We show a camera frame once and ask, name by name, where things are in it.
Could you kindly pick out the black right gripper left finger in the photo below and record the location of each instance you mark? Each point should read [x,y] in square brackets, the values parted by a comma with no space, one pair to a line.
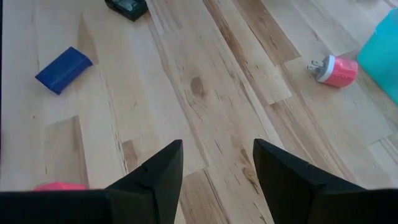
[124,205]

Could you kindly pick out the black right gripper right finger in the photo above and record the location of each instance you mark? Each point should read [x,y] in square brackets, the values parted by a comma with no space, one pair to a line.
[304,202]

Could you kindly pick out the pink wall charger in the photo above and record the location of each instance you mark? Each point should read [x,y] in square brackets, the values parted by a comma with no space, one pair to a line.
[59,186]
[339,72]

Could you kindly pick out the black digital clock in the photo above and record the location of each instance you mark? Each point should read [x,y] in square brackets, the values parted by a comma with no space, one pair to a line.
[127,7]

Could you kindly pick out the dark blue power bank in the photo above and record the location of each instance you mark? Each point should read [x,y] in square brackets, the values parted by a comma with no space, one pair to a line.
[63,71]

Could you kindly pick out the teal translucent plastic bin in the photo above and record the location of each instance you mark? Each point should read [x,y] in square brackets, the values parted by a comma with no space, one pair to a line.
[382,56]

